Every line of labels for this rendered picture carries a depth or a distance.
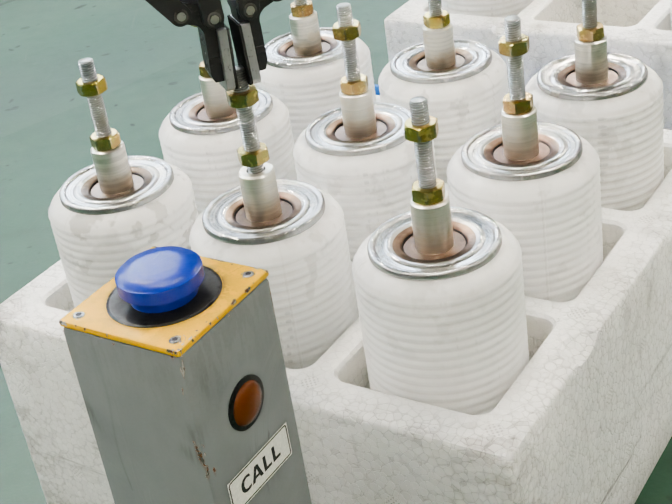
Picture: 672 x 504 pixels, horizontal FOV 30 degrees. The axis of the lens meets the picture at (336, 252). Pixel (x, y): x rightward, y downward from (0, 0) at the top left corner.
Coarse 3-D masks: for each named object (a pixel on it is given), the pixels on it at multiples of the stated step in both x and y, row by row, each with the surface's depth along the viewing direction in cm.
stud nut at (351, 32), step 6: (336, 24) 81; (354, 24) 81; (336, 30) 81; (342, 30) 80; (348, 30) 80; (354, 30) 80; (360, 30) 81; (336, 36) 81; (342, 36) 80; (348, 36) 80; (354, 36) 81
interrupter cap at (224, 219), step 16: (224, 192) 79; (240, 192) 79; (288, 192) 78; (304, 192) 78; (320, 192) 77; (208, 208) 77; (224, 208) 77; (240, 208) 77; (288, 208) 77; (304, 208) 76; (320, 208) 75; (208, 224) 75; (224, 224) 75; (240, 224) 75; (256, 224) 75; (272, 224) 75; (288, 224) 74; (304, 224) 74; (224, 240) 74; (240, 240) 73; (256, 240) 73; (272, 240) 73
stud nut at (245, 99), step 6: (252, 90) 72; (228, 96) 72; (234, 96) 72; (240, 96) 72; (246, 96) 72; (252, 96) 72; (258, 96) 72; (228, 102) 73; (234, 102) 72; (240, 102) 72; (246, 102) 72; (252, 102) 72
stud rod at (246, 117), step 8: (240, 72) 71; (240, 80) 72; (240, 88) 72; (248, 88) 72; (240, 112) 73; (248, 112) 73; (240, 120) 73; (248, 120) 73; (240, 128) 73; (248, 128) 73; (256, 128) 73; (248, 136) 73; (256, 136) 74; (248, 144) 74; (256, 144) 74; (248, 168) 75; (256, 168) 74
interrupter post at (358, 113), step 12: (348, 96) 82; (360, 96) 82; (372, 96) 83; (348, 108) 83; (360, 108) 83; (372, 108) 83; (348, 120) 83; (360, 120) 83; (372, 120) 84; (348, 132) 84; (360, 132) 84; (372, 132) 84
